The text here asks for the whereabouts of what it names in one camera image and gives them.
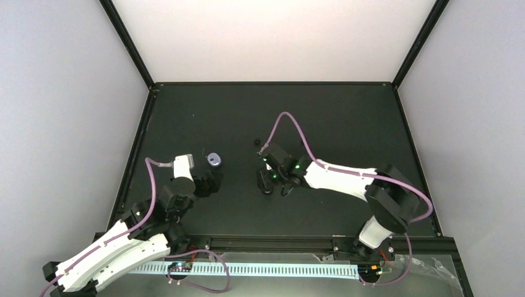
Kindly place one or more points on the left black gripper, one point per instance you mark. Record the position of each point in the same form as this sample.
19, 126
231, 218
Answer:
213, 183

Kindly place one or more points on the white slotted cable duct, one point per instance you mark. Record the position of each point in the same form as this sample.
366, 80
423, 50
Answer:
343, 271

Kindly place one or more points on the black aluminium front rail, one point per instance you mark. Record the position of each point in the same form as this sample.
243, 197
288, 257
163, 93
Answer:
344, 247

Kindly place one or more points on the right circuit board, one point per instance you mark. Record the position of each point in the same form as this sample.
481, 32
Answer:
370, 270

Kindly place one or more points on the circuit board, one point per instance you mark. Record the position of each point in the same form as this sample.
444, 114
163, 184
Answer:
370, 270
180, 267

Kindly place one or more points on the lavender earbud charging case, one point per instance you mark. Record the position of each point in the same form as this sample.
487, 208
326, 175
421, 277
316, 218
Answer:
214, 160

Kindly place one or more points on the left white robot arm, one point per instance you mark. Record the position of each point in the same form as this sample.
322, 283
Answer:
143, 233

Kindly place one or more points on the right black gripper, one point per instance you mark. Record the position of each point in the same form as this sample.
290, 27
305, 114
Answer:
261, 177

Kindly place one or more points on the left circuit board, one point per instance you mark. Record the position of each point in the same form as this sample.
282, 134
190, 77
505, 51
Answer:
180, 267

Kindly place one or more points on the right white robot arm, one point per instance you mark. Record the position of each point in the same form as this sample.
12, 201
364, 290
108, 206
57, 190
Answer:
393, 205

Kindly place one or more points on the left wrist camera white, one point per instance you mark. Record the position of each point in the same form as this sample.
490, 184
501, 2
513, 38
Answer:
182, 166

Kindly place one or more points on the black charging case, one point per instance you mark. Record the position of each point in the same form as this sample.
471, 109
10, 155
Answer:
267, 190

